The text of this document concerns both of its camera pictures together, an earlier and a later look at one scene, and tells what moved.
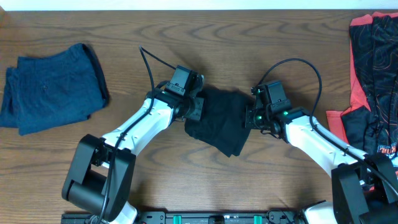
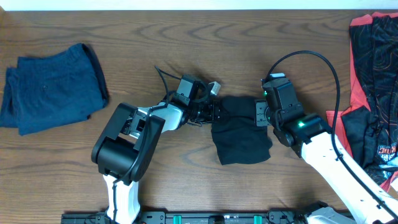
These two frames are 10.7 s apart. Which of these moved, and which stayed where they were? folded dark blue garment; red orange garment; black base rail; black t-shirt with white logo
Moved: black t-shirt with white logo
Stayed: folded dark blue garment; black base rail; red orange garment
